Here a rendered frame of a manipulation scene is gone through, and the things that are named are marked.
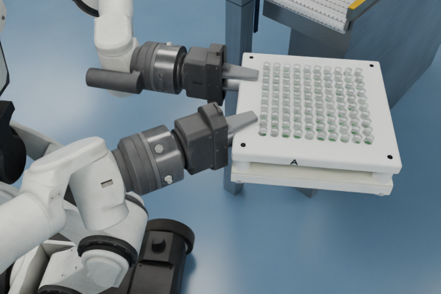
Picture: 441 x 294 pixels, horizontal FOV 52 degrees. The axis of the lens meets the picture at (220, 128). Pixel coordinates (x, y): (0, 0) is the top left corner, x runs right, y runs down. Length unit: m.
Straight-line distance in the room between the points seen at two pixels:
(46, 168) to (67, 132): 1.66
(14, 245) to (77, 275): 0.75
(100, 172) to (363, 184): 0.38
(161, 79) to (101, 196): 0.25
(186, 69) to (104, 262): 0.51
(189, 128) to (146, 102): 1.67
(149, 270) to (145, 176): 0.93
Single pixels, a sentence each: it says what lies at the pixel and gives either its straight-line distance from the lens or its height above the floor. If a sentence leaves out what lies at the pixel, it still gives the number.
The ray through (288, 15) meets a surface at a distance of 1.34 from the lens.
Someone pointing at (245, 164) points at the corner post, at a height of 1.02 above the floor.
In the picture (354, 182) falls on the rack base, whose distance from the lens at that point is 0.72.
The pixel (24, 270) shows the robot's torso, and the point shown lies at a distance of 1.46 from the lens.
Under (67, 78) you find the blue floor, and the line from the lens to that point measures 2.56.
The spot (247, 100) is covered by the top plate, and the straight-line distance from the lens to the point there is 0.74.
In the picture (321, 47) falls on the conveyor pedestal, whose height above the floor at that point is 0.72.
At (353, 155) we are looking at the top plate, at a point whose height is 1.05.
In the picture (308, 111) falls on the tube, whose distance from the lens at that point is 0.72.
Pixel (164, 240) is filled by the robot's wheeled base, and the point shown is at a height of 0.23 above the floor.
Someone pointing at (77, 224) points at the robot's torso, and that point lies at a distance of 1.07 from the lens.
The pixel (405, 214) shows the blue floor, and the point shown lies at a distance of 2.00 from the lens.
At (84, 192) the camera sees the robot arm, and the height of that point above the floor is 1.05.
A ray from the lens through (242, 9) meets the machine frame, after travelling 1.30.
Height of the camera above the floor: 1.55
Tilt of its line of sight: 46 degrees down
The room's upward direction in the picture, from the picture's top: straight up
